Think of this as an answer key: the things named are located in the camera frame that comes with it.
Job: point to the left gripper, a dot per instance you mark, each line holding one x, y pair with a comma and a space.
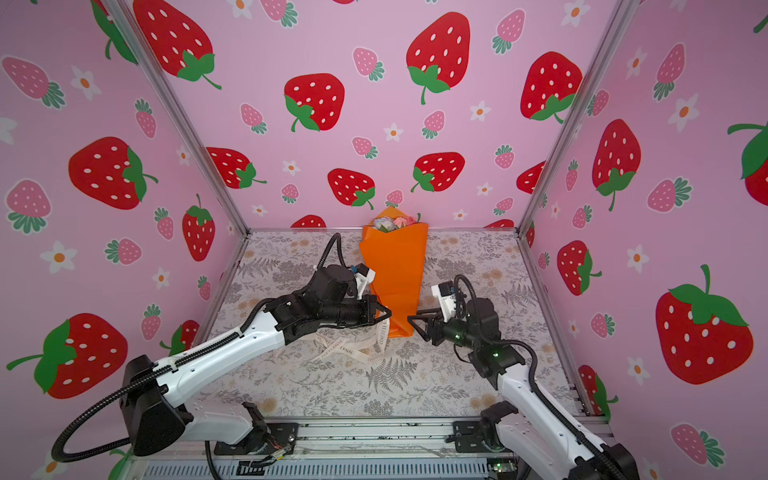
369, 310

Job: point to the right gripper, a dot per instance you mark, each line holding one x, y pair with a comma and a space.
435, 325

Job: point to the orange wrapping paper sheet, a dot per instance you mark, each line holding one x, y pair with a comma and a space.
398, 258

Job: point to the pink fake rose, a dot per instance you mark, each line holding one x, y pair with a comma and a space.
403, 221

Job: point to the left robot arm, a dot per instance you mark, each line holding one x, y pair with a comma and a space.
153, 396

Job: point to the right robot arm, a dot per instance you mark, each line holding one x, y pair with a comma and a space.
527, 421

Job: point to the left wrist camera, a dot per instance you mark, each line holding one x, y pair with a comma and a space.
364, 277

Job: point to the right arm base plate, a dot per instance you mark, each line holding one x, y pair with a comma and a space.
482, 437

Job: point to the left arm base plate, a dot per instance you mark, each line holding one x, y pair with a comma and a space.
275, 438

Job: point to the aluminium front rail frame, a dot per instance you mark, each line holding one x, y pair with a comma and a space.
339, 448

